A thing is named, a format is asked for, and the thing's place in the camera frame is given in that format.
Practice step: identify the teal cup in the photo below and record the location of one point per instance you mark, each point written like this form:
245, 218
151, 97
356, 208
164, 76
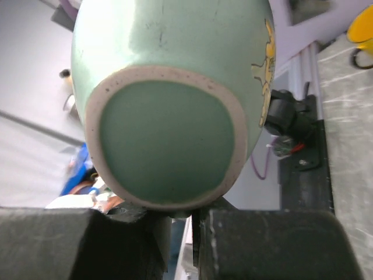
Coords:
172, 95

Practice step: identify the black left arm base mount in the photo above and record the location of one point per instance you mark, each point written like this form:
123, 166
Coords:
294, 123

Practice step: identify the yellow mug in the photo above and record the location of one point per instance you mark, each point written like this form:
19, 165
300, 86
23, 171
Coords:
360, 34

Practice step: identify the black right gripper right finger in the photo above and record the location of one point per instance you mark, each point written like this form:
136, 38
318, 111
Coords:
229, 243

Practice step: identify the black table front rail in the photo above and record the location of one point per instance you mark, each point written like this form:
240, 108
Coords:
304, 177

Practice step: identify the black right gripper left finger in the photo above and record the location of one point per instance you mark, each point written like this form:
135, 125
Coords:
82, 244

